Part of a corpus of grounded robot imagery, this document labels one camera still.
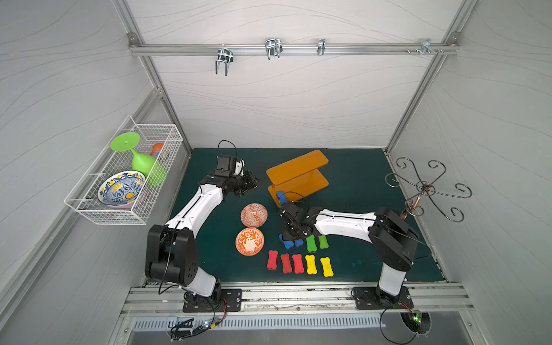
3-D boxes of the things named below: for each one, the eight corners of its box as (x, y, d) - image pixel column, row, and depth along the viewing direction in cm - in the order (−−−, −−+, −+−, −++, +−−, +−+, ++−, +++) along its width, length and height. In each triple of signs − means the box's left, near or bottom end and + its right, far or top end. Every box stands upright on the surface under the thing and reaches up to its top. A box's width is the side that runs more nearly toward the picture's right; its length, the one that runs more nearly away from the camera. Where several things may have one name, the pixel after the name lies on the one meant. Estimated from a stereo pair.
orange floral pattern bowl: (235, 256, 83) (233, 253, 81) (238, 230, 90) (237, 227, 88) (263, 256, 83) (262, 253, 81) (264, 230, 90) (264, 227, 88)
